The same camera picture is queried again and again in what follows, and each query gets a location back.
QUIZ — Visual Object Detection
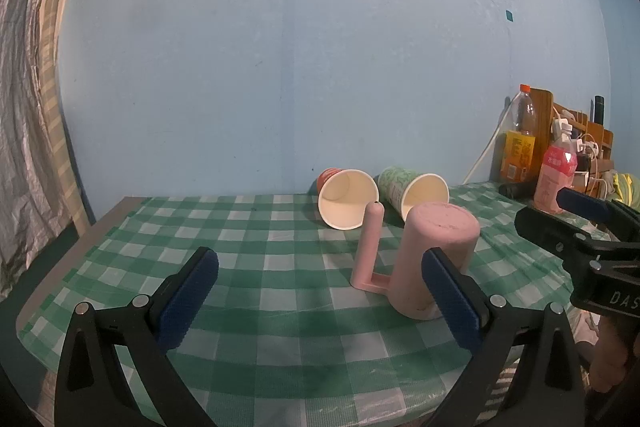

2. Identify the silver curtain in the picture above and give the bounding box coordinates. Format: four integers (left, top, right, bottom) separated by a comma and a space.
0, 0, 91, 303

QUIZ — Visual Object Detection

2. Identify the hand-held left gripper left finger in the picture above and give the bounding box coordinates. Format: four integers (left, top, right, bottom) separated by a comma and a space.
55, 247, 220, 427

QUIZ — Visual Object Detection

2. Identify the pink cup with handle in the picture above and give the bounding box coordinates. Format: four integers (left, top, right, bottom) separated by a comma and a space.
350, 200, 482, 321

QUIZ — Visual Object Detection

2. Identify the person's right hand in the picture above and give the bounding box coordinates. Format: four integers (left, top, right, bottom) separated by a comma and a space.
591, 316, 640, 394

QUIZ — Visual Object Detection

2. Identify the white cable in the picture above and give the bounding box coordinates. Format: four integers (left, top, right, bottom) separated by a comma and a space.
462, 96, 512, 186

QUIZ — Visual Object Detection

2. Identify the green checked tablecloth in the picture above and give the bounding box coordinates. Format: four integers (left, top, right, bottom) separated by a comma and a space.
15, 182, 621, 427

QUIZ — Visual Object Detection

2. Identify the green patterned paper cup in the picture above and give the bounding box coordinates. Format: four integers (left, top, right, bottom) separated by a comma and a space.
377, 165, 451, 223

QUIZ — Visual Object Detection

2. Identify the pink drink bottle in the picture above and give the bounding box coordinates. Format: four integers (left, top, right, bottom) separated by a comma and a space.
533, 137, 579, 215

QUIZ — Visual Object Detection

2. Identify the orange drink bottle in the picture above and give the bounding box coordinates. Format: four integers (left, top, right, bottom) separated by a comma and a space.
501, 83, 539, 183

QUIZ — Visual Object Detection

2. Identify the red paper cup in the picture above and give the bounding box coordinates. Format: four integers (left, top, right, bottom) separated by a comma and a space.
316, 167, 380, 231

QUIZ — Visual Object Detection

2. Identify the striped cloth strip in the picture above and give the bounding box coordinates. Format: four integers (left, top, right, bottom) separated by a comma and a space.
37, 0, 96, 233

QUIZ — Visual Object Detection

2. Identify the yellow-green cloth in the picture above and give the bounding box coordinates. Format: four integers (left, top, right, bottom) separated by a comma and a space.
611, 172, 640, 208

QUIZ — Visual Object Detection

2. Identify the wooden rack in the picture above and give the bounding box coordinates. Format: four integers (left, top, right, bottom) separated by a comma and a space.
529, 87, 615, 175

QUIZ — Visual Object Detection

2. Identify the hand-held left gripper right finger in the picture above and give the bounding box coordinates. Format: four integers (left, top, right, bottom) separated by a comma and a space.
421, 247, 586, 427

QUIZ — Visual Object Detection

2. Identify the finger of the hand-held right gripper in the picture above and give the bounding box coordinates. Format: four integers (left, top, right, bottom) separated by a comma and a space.
514, 205, 612, 261
557, 187, 640, 241

